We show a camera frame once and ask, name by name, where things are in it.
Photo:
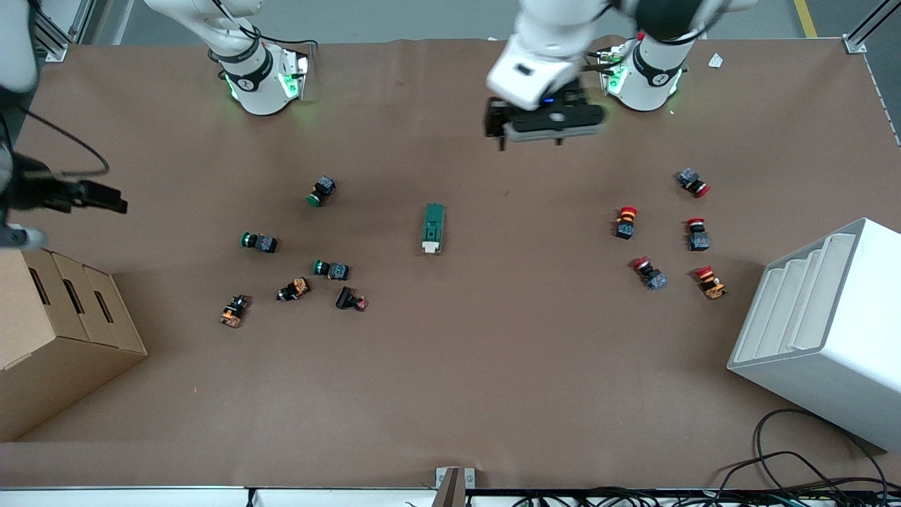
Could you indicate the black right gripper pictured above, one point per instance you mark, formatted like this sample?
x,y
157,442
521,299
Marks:
x,y
34,191

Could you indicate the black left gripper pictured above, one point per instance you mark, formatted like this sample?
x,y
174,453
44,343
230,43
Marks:
x,y
497,117

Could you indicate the green load switch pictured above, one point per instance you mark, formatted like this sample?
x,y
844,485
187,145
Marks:
x,y
433,225

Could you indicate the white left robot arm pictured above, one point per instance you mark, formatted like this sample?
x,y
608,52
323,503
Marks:
x,y
651,70

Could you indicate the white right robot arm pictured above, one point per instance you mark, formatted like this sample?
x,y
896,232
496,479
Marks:
x,y
257,77

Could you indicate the red yellow emergency stop button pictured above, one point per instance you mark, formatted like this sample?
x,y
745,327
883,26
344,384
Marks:
x,y
626,222

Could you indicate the brown cardboard box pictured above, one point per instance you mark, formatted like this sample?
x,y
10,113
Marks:
x,y
49,352

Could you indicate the green push button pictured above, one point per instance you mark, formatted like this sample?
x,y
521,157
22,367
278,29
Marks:
x,y
331,269
259,241
322,191

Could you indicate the black orange push button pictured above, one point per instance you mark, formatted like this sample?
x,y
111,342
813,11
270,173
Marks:
x,y
294,289
234,310

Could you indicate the brown paper table cover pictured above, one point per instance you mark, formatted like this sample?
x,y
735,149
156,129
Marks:
x,y
493,366

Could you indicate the red orange emergency stop button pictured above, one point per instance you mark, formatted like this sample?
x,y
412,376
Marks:
x,y
710,282

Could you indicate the black button with red lens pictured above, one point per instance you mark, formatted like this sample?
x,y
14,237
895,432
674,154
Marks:
x,y
350,299

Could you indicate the white slotted rack box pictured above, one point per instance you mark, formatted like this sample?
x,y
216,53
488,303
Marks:
x,y
838,331

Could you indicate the white table edge rail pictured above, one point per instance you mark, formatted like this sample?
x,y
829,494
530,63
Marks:
x,y
141,497

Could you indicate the grey metal table bracket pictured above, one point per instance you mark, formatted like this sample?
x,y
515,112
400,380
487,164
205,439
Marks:
x,y
454,486

